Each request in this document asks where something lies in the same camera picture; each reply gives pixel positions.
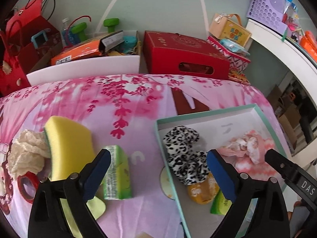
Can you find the orange cardboard box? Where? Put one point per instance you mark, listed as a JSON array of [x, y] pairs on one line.
[[79, 52]]

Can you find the clear water bottle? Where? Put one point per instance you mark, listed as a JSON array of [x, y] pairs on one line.
[[65, 31]]

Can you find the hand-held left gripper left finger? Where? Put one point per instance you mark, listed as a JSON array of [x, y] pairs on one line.
[[97, 171]]

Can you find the leopard print scrunchie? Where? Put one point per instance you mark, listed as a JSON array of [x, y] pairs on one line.
[[185, 158]]

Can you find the red white patterned box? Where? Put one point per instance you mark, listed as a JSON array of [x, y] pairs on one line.
[[237, 63]]

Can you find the green dumbbell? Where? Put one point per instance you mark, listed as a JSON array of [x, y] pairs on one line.
[[79, 28], [111, 22]]

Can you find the orange packets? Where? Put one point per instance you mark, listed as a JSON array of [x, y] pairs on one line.
[[310, 43]]

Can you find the colourful stationery packets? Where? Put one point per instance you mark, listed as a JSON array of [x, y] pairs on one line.
[[292, 14]]

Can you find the blue wipes pack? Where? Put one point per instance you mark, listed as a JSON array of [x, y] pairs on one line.
[[232, 45]]

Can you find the yellow round bun toy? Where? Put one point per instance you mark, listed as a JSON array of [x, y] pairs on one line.
[[200, 191]]

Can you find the shallow teal cardboard box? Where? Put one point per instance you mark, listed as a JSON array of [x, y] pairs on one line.
[[218, 129]]

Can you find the pink striped towel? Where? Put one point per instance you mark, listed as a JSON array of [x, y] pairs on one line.
[[247, 167]]

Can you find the green tissue pack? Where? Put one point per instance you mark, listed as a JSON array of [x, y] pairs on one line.
[[219, 205]]

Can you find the beige carry case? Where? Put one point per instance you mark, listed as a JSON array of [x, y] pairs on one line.
[[235, 33]]

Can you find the red gift box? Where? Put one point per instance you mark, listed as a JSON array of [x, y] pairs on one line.
[[173, 52]]

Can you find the white board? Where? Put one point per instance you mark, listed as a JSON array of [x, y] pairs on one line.
[[84, 68]]

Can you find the yellow sponge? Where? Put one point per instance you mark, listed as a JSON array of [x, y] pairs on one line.
[[66, 148]]

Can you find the teal plastic item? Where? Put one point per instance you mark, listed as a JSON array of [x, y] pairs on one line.
[[129, 42]]

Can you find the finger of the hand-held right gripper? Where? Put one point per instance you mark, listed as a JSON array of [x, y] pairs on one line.
[[279, 163]]

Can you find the cream lace cloth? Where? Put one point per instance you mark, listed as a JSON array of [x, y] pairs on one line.
[[24, 153]]

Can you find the cardboard boxes under desk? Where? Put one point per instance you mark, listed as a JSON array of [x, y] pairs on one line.
[[289, 119]]

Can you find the blue toy frame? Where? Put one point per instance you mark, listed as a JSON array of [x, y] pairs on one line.
[[34, 39]]

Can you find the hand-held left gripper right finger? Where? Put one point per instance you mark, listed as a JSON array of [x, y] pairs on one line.
[[220, 176]]

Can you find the white desk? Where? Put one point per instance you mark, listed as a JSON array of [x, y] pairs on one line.
[[272, 37]]

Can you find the pink printed bed sheet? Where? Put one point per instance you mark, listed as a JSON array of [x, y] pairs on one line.
[[74, 109]]

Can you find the gold red box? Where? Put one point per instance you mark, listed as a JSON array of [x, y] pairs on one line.
[[237, 78]]

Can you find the green drink carton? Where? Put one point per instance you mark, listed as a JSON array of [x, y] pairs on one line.
[[118, 176]]

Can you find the red tape roll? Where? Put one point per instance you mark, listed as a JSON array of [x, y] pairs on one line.
[[33, 178]]

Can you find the small red gift bag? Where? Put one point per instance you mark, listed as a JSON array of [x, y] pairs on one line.
[[12, 74]]

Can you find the light green cloth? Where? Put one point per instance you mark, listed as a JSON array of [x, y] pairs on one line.
[[96, 207]]

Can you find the large red gift bag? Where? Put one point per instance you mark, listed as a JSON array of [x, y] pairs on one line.
[[27, 14]]

